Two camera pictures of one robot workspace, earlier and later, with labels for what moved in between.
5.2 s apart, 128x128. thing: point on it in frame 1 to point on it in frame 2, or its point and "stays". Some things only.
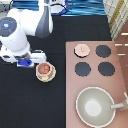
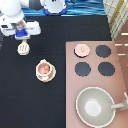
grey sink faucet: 121,106 stays
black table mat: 28,102 stays
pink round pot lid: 81,50 stays
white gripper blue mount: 27,59 to 21,30
